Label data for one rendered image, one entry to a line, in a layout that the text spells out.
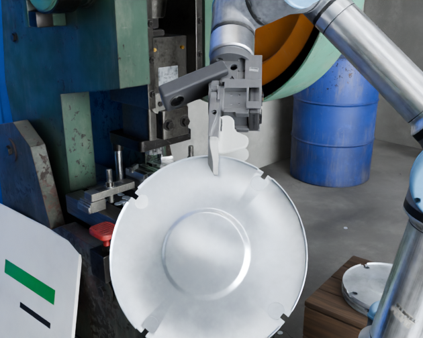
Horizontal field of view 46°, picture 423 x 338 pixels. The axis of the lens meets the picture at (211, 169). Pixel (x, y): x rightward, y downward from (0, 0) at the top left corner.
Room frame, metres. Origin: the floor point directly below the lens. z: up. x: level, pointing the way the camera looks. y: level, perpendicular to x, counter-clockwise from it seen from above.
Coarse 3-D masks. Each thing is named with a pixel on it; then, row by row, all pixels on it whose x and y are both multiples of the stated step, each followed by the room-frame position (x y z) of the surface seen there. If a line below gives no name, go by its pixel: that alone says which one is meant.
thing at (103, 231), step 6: (108, 222) 1.10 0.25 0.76; (90, 228) 1.07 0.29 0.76; (96, 228) 1.07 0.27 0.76; (102, 228) 1.07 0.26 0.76; (108, 228) 1.07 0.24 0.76; (90, 234) 1.06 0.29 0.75; (96, 234) 1.04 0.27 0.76; (102, 234) 1.04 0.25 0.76; (108, 234) 1.04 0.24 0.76; (102, 240) 1.03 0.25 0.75; (108, 240) 1.04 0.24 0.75
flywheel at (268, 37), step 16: (288, 16) 1.57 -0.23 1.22; (304, 16) 1.49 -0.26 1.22; (256, 32) 1.66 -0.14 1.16; (272, 32) 1.61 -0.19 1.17; (288, 32) 1.57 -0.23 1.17; (304, 32) 1.49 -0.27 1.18; (256, 48) 1.66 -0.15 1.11; (272, 48) 1.61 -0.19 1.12; (288, 48) 1.53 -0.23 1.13; (304, 48) 1.50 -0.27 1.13; (272, 64) 1.57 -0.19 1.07; (288, 64) 1.52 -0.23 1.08; (272, 80) 1.57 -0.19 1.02
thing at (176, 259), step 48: (144, 192) 0.71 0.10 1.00; (192, 192) 0.69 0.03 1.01; (240, 192) 0.68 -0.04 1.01; (144, 240) 0.67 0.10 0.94; (192, 240) 0.65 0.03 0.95; (240, 240) 0.63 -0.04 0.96; (288, 240) 0.63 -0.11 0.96; (144, 288) 0.63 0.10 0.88; (192, 288) 0.61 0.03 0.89; (240, 288) 0.60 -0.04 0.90; (288, 288) 0.59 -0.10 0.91; (192, 336) 0.58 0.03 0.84; (240, 336) 0.57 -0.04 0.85
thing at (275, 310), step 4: (272, 304) 0.58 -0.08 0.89; (276, 304) 0.58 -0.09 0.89; (280, 304) 0.58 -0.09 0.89; (268, 308) 0.58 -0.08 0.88; (272, 308) 0.58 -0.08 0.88; (276, 308) 0.58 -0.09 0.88; (280, 308) 0.58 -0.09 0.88; (268, 312) 0.58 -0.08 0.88; (272, 312) 0.58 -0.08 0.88; (276, 312) 0.58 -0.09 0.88; (280, 312) 0.58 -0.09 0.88; (272, 316) 0.58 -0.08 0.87; (276, 316) 0.57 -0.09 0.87; (280, 316) 0.57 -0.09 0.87
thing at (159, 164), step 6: (150, 162) 1.49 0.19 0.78; (156, 162) 1.49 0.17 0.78; (162, 162) 1.49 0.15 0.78; (168, 162) 1.49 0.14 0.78; (126, 168) 1.44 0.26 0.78; (138, 168) 1.44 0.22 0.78; (144, 168) 1.44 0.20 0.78; (150, 168) 1.44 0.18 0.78; (156, 168) 1.44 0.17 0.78; (126, 174) 1.44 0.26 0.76; (132, 174) 1.42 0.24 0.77; (138, 174) 1.40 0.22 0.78; (144, 174) 1.38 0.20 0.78; (138, 180) 1.40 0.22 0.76
